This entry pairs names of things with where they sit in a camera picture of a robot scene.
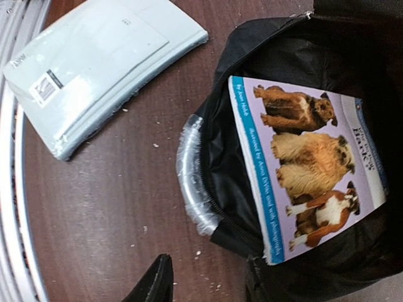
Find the black student bag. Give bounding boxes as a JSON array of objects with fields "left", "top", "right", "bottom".
[{"left": 176, "top": 1, "right": 402, "bottom": 301}]

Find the dog picture book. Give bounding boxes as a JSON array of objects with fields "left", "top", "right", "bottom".
[{"left": 227, "top": 75, "right": 389, "bottom": 265}]

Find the grey notebook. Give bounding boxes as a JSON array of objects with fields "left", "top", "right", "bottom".
[{"left": 3, "top": 1, "right": 208, "bottom": 160}]

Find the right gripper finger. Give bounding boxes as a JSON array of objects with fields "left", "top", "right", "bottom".
[{"left": 122, "top": 254, "right": 174, "bottom": 302}]

